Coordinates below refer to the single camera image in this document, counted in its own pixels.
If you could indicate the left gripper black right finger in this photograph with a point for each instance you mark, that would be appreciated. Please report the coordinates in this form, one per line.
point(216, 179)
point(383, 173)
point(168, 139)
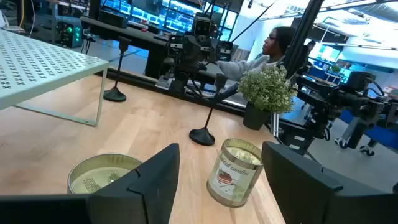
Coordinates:
point(304, 193)

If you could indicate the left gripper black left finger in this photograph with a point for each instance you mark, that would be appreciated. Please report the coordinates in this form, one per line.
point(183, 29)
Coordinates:
point(149, 186)

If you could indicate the candle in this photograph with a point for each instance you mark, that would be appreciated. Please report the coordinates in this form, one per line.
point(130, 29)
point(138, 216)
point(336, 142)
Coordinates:
point(93, 179)

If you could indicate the black candlestick holder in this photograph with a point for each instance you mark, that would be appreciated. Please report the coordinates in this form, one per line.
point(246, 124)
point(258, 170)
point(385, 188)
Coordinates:
point(115, 95)
point(202, 137)

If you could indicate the large shiny metal canister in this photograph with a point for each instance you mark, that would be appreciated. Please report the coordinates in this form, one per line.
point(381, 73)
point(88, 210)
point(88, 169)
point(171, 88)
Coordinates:
point(231, 177)

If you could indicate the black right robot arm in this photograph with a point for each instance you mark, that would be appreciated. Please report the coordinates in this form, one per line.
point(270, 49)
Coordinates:
point(182, 82)

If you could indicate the person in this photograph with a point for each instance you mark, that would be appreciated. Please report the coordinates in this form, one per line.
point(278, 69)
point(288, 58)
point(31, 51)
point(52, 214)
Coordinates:
point(239, 67)

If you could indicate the black background desk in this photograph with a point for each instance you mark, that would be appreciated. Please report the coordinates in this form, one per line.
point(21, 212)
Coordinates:
point(133, 35)

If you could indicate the green potted plant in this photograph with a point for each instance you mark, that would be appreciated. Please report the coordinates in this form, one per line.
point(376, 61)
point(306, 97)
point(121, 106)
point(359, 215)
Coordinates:
point(267, 90)

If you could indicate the black background robot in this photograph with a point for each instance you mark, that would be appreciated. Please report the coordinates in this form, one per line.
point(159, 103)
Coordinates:
point(329, 105)

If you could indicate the blue background bench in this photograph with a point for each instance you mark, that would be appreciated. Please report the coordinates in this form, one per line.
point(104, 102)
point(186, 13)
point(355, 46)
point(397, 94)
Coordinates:
point(382, 135)

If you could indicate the computer case with green lights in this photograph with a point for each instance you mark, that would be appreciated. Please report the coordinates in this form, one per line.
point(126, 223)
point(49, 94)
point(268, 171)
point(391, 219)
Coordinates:
point(69, 32)

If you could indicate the pale green perforated shelf riser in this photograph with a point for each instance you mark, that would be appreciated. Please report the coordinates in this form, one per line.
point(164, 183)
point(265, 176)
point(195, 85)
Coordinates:
point(37, 65)

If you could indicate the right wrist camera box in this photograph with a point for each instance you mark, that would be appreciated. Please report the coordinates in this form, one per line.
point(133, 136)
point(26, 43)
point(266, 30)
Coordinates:
point(202, 26)

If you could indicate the black table frame rail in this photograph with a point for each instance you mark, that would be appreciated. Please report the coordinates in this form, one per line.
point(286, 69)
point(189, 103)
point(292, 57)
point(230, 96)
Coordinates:
point(146, 83)

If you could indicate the black rig frame post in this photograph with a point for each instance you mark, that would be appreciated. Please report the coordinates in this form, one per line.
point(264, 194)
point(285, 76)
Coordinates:
point(303, 31)

